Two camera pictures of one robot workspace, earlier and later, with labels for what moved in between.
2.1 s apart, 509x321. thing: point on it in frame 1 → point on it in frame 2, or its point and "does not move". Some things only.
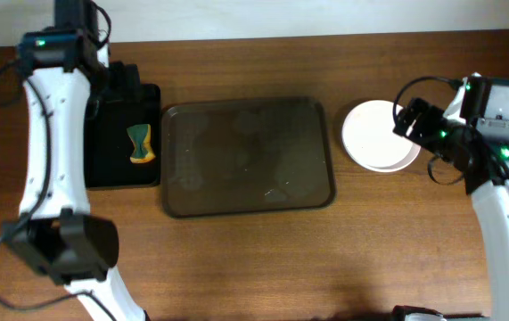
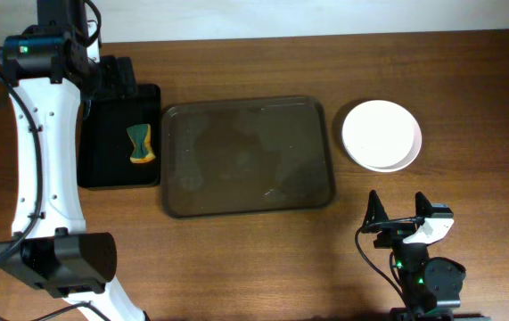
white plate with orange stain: [368, 134] does not move
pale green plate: [398, 166] does not move
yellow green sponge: [143, 152] does not move
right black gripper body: [413, 118] → [397, 236]
